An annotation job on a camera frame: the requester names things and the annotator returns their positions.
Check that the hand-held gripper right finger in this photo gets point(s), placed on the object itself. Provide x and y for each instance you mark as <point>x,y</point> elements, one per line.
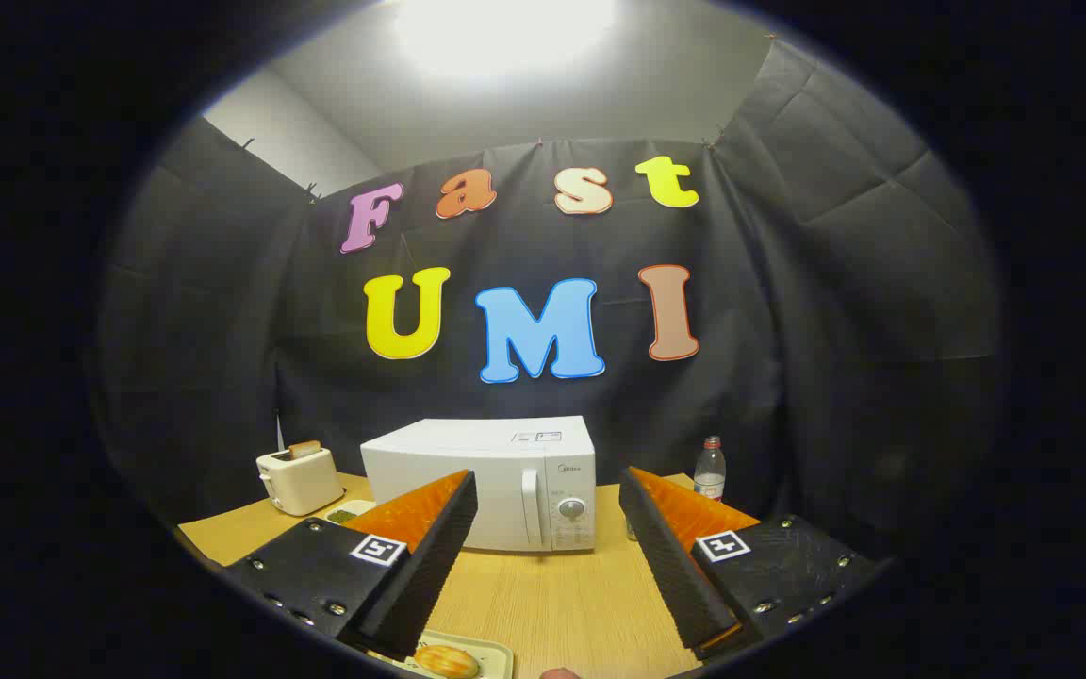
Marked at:
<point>670,556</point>

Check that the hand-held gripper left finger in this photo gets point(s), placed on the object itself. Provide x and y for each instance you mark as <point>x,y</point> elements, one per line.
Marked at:
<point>430,556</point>

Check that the golden bread bun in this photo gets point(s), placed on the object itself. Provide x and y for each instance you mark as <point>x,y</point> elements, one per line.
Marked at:
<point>447,661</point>

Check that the white microwave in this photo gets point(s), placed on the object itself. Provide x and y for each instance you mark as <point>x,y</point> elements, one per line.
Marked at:
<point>496,457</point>

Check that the clear red label bottle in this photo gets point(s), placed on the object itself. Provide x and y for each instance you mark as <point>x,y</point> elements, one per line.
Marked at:
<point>710,471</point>

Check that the divided white bean dish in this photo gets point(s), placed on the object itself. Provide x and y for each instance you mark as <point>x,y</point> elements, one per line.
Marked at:
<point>345,515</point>

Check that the cream serving tray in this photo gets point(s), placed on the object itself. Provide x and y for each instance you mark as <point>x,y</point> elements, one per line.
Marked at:
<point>496,658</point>

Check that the cream toaster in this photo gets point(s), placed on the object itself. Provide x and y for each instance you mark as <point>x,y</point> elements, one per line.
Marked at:
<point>303,483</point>

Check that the toast slice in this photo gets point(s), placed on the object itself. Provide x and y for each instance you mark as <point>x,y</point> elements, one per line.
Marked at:
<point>305,449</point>

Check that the black backdrop cloth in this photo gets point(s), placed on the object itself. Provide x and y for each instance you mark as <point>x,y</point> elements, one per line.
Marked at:
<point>788,330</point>

